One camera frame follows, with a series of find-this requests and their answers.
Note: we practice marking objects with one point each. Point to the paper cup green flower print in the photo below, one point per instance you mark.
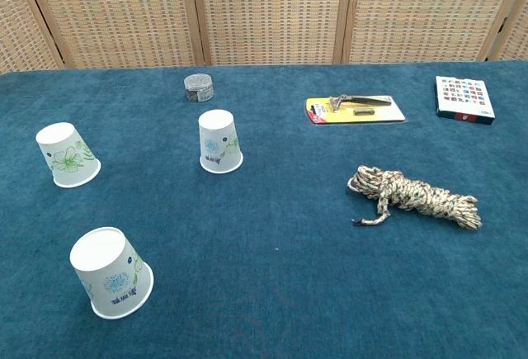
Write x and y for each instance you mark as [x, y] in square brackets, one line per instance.
[66, 157]

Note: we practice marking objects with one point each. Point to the paper cup blue flower print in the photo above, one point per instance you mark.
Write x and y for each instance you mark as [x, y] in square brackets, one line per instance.
[218, 140]
[111, 276]

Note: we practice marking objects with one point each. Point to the small clear round jar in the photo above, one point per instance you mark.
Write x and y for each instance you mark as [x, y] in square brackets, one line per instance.
[199, 88]

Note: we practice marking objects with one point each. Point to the razor in yellow blister pack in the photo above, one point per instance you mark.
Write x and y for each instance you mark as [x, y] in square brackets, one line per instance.
[371, 116]

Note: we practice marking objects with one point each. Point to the blue table cloth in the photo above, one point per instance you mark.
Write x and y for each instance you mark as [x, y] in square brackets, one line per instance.
[268, 293]

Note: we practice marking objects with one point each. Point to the woven wooden folding screen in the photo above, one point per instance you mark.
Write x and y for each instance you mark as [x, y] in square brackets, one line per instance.
[268, 12]

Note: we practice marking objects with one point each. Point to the white card box colourful squares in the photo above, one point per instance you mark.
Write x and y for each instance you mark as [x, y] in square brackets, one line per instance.
[464, 95]

